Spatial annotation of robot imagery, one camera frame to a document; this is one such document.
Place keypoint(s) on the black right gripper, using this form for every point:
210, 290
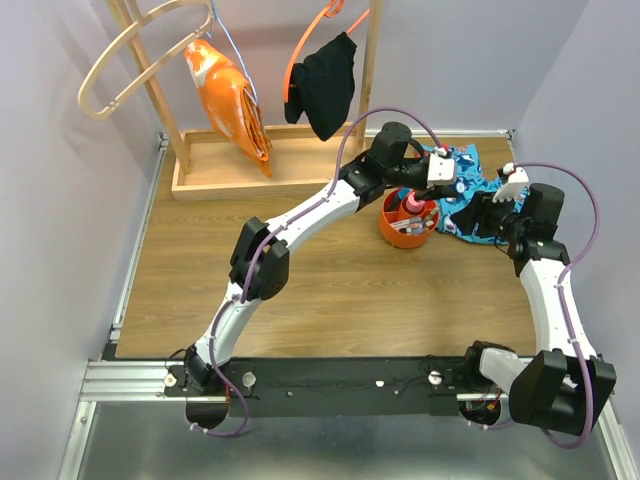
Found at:
479, 210

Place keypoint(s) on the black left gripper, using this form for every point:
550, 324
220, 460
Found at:
440, 190

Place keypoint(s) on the pink cap marker tube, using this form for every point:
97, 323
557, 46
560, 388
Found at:
414, 205

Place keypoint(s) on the black highlighter blue cap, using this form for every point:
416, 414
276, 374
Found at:
394, 204

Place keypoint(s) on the grey glue stick blue cap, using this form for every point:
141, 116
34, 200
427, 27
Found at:
460, 186

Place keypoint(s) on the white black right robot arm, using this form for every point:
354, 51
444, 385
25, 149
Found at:
566, 385

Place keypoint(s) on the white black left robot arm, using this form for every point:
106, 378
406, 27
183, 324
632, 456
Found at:
260, 261

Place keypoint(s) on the orange round divided organizer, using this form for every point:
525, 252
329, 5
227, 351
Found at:
395, 238

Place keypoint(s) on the blue shark print cloth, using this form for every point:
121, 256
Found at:
470, 170

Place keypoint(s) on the wooden rack base tray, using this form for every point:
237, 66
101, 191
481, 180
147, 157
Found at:
300, 164

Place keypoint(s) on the black hanging garment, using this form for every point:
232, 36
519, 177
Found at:
322, 87

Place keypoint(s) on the orange white folded cloth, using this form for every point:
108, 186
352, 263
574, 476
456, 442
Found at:
229, 103

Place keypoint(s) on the wooden clothes hanger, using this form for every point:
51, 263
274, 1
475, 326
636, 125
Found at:
132, 20

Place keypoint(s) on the wooden clothes rack posts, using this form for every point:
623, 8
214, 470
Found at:
163, 110

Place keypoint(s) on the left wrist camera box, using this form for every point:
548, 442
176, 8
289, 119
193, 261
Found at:
441, 171

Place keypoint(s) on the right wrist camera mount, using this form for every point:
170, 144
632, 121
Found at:
514, 179

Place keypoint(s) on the blue wire hanger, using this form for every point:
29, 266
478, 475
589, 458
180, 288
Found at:
235, 45

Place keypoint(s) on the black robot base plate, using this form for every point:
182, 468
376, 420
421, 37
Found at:
332, 387

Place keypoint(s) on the aluminium frame rail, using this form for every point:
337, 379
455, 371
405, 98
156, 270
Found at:
107, 380

